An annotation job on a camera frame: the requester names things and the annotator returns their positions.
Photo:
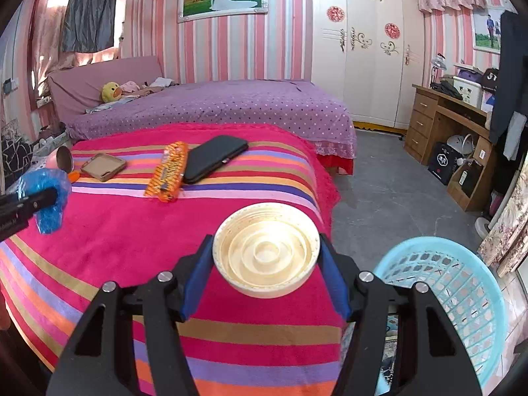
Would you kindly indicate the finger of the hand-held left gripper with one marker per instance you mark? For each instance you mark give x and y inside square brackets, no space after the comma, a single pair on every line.
[33,200]

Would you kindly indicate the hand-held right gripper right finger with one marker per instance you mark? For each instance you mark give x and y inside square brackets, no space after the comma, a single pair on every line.
[338,293]

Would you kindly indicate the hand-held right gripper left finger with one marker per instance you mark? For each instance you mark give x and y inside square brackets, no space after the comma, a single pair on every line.
[196,284]

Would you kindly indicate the blue plastic bag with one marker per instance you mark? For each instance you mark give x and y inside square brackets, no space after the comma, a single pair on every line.
[49,218]

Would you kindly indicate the cream round lid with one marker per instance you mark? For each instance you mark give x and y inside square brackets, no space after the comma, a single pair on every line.
[266,251]

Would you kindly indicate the light blue plastic basket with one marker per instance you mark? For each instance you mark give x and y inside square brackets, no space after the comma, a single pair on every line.
[420,245]

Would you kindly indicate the black patterned pillow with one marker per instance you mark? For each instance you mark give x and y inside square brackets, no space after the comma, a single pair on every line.
[14,161]

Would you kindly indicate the pink cup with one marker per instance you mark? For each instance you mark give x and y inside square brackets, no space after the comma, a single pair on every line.
[51,161]

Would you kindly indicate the brown tray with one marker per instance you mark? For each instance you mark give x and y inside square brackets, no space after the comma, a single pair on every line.
[103,167]

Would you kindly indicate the striped pink blanket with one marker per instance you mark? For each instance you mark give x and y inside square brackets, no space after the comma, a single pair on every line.
[123,235]

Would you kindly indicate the orange snack wrapper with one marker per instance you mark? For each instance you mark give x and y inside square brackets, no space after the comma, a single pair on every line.
[167,173]

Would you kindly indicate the pink headboard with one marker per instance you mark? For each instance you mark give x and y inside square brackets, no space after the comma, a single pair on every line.
[82,82]

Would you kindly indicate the yellow duck plush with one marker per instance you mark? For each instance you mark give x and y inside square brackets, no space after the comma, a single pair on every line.
[111,92]

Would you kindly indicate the pink cloth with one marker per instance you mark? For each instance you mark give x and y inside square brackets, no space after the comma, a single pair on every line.
[130,86]

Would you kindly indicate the black paper bag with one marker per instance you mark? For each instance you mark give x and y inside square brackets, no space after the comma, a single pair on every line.
[444,164]

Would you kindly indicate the folded light clothing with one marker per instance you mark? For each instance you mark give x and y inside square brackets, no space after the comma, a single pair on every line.
[160,82]

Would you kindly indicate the floral cloth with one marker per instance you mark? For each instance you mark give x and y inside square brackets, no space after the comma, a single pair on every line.
[505,227]

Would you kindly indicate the purple dotted bed cover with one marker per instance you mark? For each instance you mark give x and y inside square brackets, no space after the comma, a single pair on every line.
[227,103]

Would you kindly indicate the wooden desk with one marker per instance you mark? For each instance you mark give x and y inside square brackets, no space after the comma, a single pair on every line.
[423,123]

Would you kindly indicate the white round appliance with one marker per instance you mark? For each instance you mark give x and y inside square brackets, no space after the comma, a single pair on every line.
[460,143]

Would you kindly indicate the dark hanging cloth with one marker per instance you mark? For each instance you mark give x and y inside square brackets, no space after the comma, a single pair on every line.
[90,8]

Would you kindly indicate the white wardrobe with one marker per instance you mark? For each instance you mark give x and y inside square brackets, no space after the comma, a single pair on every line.
[363,74]

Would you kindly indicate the white storage box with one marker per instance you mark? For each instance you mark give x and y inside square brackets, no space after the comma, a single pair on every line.
[468,86]

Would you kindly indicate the desk lamp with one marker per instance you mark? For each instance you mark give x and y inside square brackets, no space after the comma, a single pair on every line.
[438,66]

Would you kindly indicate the black cap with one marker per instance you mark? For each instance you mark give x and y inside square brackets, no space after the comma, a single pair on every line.
[490,78]

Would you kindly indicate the red paper wardrobe decal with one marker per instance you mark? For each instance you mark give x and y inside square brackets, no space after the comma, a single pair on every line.
[335,13]
[392,30]

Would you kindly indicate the black hanging garment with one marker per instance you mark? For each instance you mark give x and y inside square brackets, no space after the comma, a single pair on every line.
[509,70]

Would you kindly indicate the wall poster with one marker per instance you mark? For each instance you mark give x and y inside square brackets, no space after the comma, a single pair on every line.
[486,29]

